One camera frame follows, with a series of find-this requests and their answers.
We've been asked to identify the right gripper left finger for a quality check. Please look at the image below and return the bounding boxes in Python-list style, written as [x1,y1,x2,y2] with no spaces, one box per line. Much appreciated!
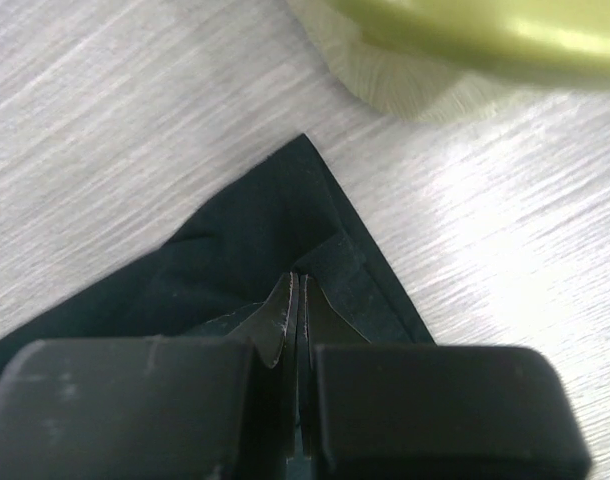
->
[0,274,299,479]

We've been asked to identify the olive green plastic bin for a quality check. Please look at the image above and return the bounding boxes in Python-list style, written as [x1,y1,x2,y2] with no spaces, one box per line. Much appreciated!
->
[329,0,610,94]

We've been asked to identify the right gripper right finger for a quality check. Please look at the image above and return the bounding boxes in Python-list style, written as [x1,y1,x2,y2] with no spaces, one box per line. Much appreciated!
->
[297,276,593,479]

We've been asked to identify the black t-shirt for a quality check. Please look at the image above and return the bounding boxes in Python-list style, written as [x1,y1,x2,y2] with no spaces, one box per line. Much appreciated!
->
[0,135,431,374]

